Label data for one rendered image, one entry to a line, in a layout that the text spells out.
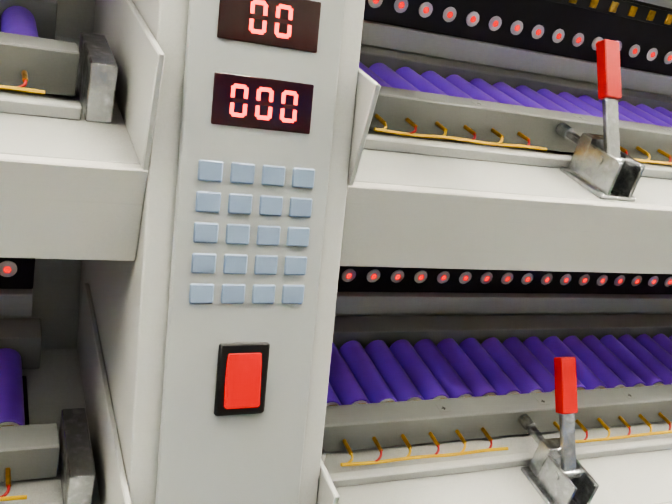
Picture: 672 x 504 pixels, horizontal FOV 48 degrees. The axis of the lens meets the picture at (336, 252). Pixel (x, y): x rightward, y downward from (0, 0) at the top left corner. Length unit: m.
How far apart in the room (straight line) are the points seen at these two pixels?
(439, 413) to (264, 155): 0.23
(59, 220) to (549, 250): 0.26
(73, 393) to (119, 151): 0.19
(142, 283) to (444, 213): 0.16
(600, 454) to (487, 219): 0.22
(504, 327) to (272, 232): 0.32
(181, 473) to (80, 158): 0.15
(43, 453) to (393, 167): 0.23
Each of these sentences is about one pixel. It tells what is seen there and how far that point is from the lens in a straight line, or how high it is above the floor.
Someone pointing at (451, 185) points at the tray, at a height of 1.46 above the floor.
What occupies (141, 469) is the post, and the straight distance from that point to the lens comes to 0.36.
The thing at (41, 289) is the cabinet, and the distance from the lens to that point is 0.54.
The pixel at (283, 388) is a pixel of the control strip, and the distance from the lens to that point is 0.37.
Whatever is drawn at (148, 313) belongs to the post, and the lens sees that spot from 0.34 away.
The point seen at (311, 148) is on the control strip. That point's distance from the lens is 0.35.
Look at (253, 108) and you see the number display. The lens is 0.34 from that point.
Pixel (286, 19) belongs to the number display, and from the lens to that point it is 0.35.
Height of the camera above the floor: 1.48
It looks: 7 degrees down
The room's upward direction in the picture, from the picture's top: 5 degrees clockwise
